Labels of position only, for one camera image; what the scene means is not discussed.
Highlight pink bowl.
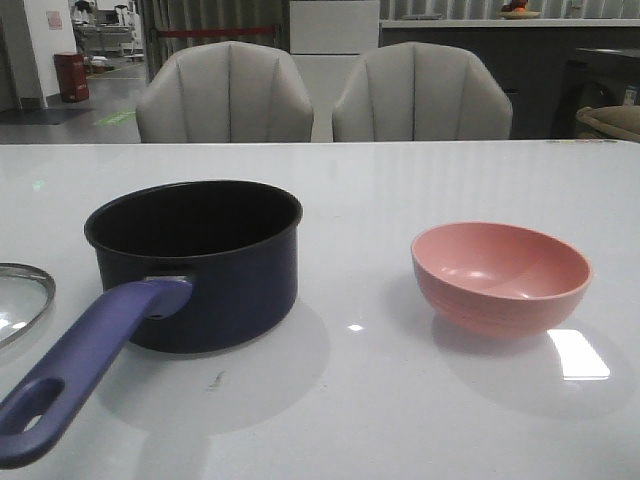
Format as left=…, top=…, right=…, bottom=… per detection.
left=411, top=221, right=593, bottom=338

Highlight glass lid with blue knob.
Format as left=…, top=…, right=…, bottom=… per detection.
left=1, top=263, right=56, bottom=348

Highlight dark blue saucepan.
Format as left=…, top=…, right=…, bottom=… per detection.
left=1, top=180, right=303, bottom=469

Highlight right grey chair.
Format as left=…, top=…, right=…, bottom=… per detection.
left=331, top=42, right=513, bottom=142

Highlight grey chair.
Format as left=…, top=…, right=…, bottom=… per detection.
left=331, top=42, right=513, bottom=142
left=136, top=41, right=314, bottom=143

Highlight left grey chair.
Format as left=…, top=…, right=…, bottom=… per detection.
left=136, top=41, right=314, bottom=143

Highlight white cabinet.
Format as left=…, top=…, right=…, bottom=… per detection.
left=289, top=1, right=380, bottom=143

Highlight grey counter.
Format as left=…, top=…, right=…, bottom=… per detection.
left=379, top=18, right=639, bottom=139

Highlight red trash bin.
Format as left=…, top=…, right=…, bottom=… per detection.
left=54, top=53, right=90, bottom=103

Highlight fruit plate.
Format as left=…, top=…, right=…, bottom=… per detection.
left=499, top=0, right=540, bottom=20

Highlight tan cushion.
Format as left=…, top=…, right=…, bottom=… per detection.
left=575, top=105, right=639, bottom=142

